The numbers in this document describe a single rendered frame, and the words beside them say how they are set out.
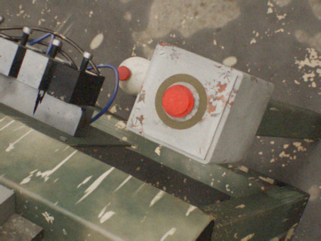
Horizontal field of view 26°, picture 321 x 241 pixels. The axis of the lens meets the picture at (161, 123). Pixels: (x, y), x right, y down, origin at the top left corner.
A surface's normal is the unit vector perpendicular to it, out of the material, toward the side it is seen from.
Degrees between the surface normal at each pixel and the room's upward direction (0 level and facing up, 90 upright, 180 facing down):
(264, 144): 0
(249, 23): 0
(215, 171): 0
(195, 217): 57
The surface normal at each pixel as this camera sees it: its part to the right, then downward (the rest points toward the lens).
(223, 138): 0.86, 0.37
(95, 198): 0.10, -0.80
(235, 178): -0.38, -0.04
